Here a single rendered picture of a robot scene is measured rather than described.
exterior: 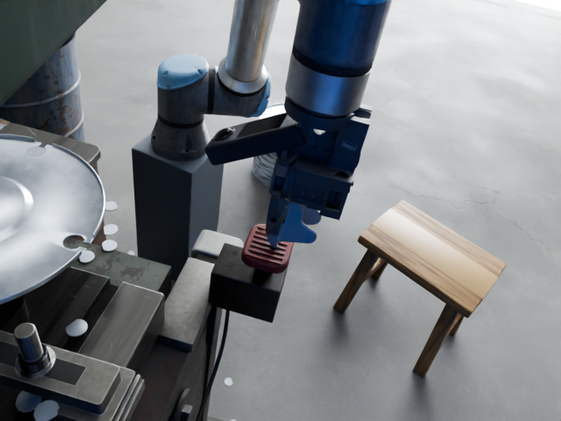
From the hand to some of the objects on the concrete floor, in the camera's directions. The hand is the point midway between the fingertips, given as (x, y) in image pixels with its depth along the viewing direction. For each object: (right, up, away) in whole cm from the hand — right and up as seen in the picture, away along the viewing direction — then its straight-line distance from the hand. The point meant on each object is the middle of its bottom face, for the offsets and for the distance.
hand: (270, 236), depth 59 cm
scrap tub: (-94, +26, +122) cm, 156 cm away
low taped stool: (+38, -32, +91) cm, 103 cm away
